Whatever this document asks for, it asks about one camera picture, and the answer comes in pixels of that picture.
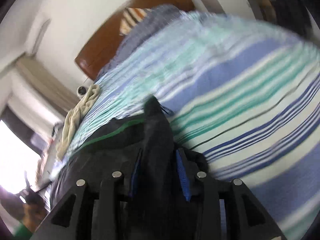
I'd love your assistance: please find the person's left hand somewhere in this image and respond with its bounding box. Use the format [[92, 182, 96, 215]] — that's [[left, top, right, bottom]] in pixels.
[[22, 203, 47, 233]]

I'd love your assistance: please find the striped orange pillow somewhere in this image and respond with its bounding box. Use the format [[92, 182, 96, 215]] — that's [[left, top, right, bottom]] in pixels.
[[119, 7, 152, 36]]

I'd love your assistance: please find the cream knitted sweater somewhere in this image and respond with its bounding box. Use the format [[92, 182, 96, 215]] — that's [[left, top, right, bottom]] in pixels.
[[56, 85, 100, 161]]

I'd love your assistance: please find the grey blue folded blanket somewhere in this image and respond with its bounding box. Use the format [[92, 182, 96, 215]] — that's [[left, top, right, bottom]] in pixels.
[[96, 4, 184, 81]]

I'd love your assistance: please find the brown wooden headboard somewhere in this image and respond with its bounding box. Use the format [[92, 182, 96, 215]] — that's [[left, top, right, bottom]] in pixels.
[[75, 0, 196, 81]]

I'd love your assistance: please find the white round camera device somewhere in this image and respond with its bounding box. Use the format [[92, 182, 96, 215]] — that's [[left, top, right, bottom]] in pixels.
[[76, 86, 88, 99]]

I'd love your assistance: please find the beige curtain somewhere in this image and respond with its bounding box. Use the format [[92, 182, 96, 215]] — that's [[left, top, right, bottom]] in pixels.
[[16, 56, 79, 116]]

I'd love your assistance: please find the striped blue green bedspread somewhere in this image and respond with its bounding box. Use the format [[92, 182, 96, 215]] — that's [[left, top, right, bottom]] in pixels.
[[64, 11, 319, 239]]

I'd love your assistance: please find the black puffer jacket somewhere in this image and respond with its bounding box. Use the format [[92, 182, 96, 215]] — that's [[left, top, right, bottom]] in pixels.
[[50, 96, 208, 239]]

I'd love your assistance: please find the green sleeved left forearm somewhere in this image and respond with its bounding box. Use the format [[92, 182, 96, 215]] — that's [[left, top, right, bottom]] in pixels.
[[12, 224, 33, 240]]

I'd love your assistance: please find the white bedside cabinet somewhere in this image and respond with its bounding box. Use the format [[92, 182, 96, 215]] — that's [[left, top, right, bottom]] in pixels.
[[34, 122, 63, 191]]

